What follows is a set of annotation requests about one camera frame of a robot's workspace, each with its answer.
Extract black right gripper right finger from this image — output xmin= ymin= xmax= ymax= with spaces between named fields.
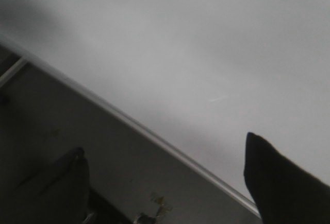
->
xmin=244 ymin=132 xmax=329 ymax=223

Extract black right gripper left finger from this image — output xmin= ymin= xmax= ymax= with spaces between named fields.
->
xmin=1 ymin=147 xmax=90 ymax=223

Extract white whiteboard with aluminium frame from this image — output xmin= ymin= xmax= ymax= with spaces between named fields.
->
xmin=1 ymin=0 xmax=329 ymax=213

